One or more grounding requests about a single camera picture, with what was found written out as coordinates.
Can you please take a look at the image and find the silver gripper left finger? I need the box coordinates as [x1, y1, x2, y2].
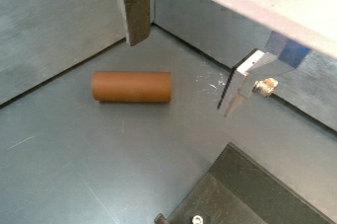
[117, 0, 150, 46]

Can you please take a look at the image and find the black cradle stand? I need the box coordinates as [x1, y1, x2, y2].
[154, 143, 337, 224]

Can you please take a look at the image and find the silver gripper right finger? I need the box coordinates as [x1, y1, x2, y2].
[217, 32, 310, 116]

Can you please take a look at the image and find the brown cylinder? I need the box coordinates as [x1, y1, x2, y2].
[90, 71, 170, 103]

